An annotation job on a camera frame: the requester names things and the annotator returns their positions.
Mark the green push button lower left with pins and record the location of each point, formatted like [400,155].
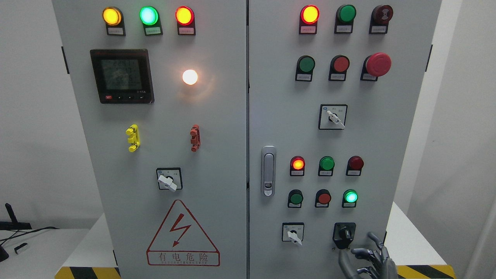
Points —
[295,199]

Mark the black monitor stand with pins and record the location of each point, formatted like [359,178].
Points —
[13,224]

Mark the green push button lower right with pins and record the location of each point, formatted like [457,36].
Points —
[350,198]

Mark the lower white selector switch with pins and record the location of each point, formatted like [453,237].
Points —
[293,232]

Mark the grey electrical control cabinet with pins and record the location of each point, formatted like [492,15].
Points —
[246,97]

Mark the upper right selector switch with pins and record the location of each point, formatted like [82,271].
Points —
[332,116]

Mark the red push button upper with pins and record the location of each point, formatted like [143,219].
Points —
[338,68]

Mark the dark red buzzer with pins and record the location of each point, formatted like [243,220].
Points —
[380,18]

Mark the red ringed indicator light left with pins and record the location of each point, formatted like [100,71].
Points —
[185,19]

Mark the green lit indicator light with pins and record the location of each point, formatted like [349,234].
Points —
[150,19]

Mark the red high voltage warning sticker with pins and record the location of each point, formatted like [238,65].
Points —
[180,240]

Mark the red push button lower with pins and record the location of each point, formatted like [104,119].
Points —
[322,198]

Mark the left door selector switch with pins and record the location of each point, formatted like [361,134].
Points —
[169,178]

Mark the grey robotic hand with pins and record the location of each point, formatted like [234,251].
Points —
[383,267]

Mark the silver door handle lock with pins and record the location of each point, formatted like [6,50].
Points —
[268,170]

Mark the black rotary knob switch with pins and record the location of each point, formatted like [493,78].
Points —
[343,234]

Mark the green indicator light top right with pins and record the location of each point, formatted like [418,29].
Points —
[344,19]

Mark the white glowing lamp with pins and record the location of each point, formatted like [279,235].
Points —
[190,77]

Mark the white platform with hazard stripes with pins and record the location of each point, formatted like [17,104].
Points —
[414,256]

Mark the red push button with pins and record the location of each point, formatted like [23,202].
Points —
[322,198]
[338,68]

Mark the red indicator light middle right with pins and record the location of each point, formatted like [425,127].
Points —
[355,166]

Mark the small white black device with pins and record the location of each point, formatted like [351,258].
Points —
[20,248]

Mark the green indicator light middle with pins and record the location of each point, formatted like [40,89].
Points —
[326,166]

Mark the red indicator light middle left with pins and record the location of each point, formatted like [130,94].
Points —
[297,166]

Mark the black digital power meter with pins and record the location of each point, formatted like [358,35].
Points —
[122,76]

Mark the red emergency stop mushroom button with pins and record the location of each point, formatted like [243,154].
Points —
[375,65]

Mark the green push button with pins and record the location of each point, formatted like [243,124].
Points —
[350,198]
[295,199]
[304,68]

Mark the red indicator light right door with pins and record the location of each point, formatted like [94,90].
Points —
[309,16]

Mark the black object at left edge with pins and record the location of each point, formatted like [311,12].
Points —
[4,255]

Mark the yellow indicator light top left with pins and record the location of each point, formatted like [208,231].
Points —
[114,21]

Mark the green push button upper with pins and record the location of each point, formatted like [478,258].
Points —
[304,68]

